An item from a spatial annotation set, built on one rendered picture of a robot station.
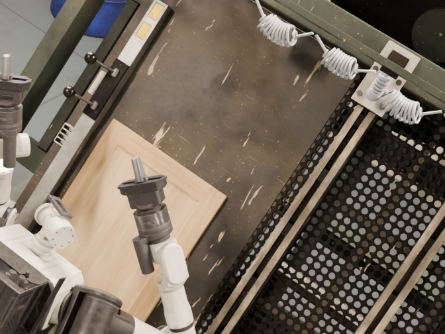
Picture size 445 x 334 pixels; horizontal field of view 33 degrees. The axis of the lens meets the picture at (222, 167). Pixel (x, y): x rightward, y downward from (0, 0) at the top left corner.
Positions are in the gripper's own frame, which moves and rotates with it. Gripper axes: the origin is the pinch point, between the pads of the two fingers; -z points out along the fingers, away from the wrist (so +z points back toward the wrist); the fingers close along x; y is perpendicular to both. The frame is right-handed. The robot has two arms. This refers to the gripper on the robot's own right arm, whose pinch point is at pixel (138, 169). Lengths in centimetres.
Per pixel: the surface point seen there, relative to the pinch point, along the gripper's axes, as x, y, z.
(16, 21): 183, 306, -32
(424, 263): -64, 22, 46
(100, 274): 33, 27, 39
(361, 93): -55, 36, -1
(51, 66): 41, 53, -24
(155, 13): 3, 55, -33
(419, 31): -73, 87, -6
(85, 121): 31, 43, -6
